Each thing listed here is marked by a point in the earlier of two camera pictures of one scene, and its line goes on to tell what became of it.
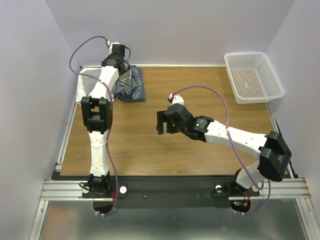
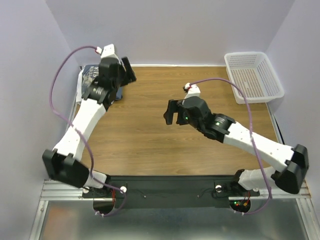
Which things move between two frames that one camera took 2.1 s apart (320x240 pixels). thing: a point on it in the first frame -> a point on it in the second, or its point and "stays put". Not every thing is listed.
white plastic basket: [253, 78] stays put
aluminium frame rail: [62, 190] stays put
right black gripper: [167, 120] -> [178, 111]
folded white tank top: [81, 90] stays put
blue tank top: [130, 85] -> [89, 73]
